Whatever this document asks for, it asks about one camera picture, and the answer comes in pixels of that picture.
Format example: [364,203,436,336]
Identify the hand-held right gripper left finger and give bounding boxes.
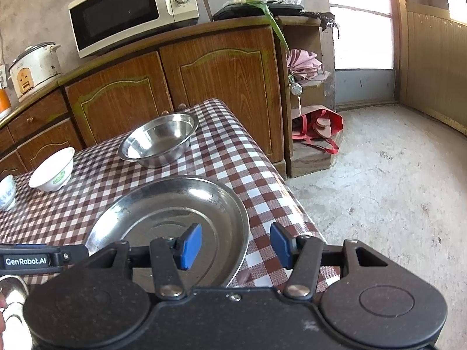
[88,223,203,298]

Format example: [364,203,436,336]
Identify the wooden cabinet with drawers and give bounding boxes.
[0,87,86,179]

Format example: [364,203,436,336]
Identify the white bowl with green print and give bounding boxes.
[29,147,75,192]

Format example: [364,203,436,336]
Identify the green onion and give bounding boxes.
[244,0,292,53]

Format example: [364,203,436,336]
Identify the stainless steel plate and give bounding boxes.
[85,176,250,288]

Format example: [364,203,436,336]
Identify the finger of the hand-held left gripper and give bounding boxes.
[60,245,90,266]

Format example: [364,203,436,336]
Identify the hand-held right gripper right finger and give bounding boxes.
[270,222,389,298]

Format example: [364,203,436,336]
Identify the red white checkered tablecloth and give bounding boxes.
[0,98,341,288]

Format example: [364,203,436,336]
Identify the open wooden shelf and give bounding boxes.
[275,11,344,179]

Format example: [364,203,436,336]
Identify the red bag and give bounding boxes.
[292,105,344,155]

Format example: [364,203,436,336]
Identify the stainless steel bowl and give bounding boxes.
[118,113,199,169]

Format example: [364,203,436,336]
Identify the metal framed glass door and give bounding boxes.
[325,0,402,107]

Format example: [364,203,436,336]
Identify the small blue patterned white bowl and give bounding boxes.
[0,174,17,212]

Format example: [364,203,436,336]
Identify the wooden two-door cabinet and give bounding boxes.
[58,16,289,165]

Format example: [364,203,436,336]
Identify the white rice cooker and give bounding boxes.
[8,43,62,103]

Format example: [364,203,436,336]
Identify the cream microwave oven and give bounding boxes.
[68,0,200,59]

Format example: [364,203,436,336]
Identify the person's left hand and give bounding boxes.
[0,291,8,338]

